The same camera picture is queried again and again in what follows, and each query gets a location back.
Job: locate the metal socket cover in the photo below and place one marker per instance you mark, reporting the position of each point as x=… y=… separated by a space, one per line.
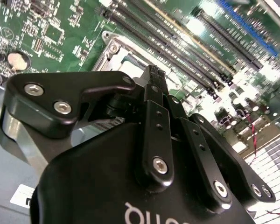
x=108 y=56

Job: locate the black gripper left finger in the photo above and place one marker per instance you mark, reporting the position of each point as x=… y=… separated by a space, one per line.
x=60 y=85

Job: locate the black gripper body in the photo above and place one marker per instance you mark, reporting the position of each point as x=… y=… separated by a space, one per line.
x=95 y=182

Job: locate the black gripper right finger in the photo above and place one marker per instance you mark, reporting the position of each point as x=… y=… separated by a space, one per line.
x=197 y=149

